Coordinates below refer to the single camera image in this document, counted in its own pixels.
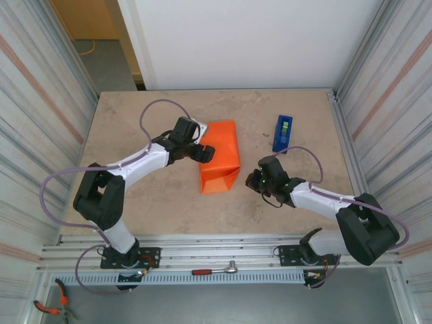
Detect blue tape dispenser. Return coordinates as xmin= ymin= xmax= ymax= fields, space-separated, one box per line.
xmin=271 ymin=115 xmax=294 ymax=155

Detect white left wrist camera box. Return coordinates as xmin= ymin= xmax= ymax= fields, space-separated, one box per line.
xmin=194 ymin=121 xmax=209 ymax=140

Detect thin black wire loop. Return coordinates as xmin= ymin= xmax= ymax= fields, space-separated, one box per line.
xmin=263 ymin=194 xmax=285 ymax=209

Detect aluminium rail frame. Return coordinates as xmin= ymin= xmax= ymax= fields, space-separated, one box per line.
xmin=36 ymin=234 xmax=404 ymax=273

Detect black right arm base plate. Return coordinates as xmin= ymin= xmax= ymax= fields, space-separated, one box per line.
xmin=277 ymin=243 xmax=340 ymax=267

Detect white slotted cable duct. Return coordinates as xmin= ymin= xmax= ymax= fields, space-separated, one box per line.
xmin=49 ymin=271 xmax=306 ymax=286

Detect red-handled ratchet wrench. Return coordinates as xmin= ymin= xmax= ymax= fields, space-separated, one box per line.
xmin=191 ymin=260 xmax=239 ymax=275

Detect white door frame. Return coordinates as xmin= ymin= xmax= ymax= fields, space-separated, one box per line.
xmin=117 ymin=0 xmax=159 ymax=90

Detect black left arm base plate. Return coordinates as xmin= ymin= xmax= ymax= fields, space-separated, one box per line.
xmin=100 ymin=247 xmax=161 ymax=270

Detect red wire with yellow connector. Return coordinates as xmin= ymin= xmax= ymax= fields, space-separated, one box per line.
xmin=303 ymin=258 xmax=330 ymax=281
xmin=133 ymin=255 xmax=157 ymax=278

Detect aluminium frame post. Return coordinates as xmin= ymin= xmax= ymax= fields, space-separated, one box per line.
xmin=332 ymin=0 xmax=396 ymax=102
xmin=47 ymin=0 xmax=100 ymax=104

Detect orange floor cable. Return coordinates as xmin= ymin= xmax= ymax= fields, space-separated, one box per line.
xmin=78 ymin=39 xmax=96 ymax=57

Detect orange-handled pliers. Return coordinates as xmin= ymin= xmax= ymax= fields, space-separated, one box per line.
xmin=32 ymin=278 xmax=80 ymax=321

